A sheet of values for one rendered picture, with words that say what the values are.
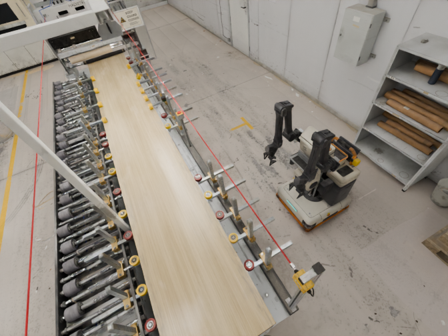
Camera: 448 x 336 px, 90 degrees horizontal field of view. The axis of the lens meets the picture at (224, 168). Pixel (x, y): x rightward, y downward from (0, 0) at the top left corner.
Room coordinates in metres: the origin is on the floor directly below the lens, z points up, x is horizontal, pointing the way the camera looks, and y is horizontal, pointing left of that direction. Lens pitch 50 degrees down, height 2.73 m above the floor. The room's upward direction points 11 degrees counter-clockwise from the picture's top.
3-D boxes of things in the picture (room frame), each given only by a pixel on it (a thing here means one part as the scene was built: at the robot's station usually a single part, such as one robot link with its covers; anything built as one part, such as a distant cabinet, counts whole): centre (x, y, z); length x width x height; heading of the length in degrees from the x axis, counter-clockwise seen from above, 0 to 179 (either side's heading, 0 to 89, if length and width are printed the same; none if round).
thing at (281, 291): (2.59, 0.53, 0.67); 5.11 x 0.08 x 0.10; 20
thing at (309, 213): (1.39, -1.03, 0.16); 0.67 x 0.64 x 0.25; 110
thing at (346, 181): (1.42, -1.12, 0.59); 0.55 x 0.34 x 0.83; 20
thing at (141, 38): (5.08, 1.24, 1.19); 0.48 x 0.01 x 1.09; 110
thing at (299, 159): (1.29, -0.76, 0.99); 0.28 x 0.16 x 0.22; 20
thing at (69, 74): (5.18, 2.04, 0.95); 1.65 x 0.70 x 1.90; 110
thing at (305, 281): (0.22, -0.27, 1.20); 0.15 x 0.12 x 1.00; 20
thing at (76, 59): (4.92, 1.94, 1.05); 1.43 x 0.12 x 0.12; 110
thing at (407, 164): (1.80, -2.30, 0.78); 0.90 x 0.45 x 1.55; 20
